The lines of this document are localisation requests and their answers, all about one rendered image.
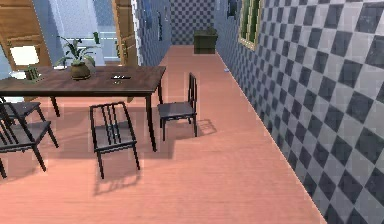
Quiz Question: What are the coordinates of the dark brown wooden dining table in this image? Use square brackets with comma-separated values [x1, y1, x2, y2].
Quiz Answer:
[0, 65, 167, 153]

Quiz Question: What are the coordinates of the green plant in brown pot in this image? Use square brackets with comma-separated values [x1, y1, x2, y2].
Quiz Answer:
[54, 35, 100, 81]

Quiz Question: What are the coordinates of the white bowl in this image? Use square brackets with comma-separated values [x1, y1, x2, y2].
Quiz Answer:
[9, 70, 28, 81]

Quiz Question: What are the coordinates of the dark green cabinet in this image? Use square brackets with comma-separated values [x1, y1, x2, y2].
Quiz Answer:
[193, 28, 219, 55]

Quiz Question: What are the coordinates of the green framed window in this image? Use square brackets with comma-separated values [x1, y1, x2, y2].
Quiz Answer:
[237, 0, 264, 52]

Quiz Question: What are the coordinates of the brown wooden door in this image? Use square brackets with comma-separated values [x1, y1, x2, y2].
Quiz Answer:
[111, 0, 139, 67]
[0, 0, 53, 72]

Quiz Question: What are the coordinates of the black slatted dining chair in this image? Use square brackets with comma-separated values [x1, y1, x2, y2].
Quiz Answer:
[156, 72, 199, 142]
[0, 95, 47, 126]
[89, 101, 142, 180]
[0, 103, 60, 180]

